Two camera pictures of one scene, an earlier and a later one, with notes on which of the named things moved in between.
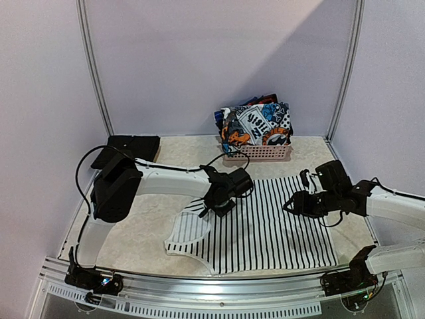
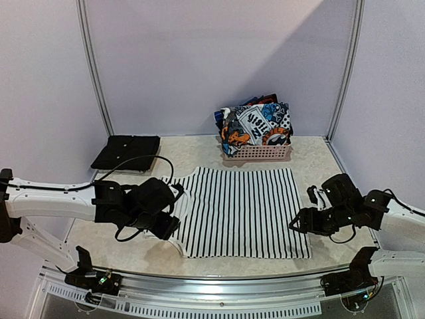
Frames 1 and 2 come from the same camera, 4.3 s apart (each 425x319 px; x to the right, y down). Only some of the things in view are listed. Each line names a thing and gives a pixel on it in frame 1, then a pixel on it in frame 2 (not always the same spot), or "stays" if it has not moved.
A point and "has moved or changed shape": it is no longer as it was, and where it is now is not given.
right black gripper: [306, 205] -> [307, 224]
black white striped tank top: [259, 234] has moved or changed shape
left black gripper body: [220, 209] -> [165, 230]
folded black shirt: [141, 147] stays
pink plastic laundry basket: [260, 152] stays
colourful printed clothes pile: [259, 121] stays
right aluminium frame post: [356, 52] stays
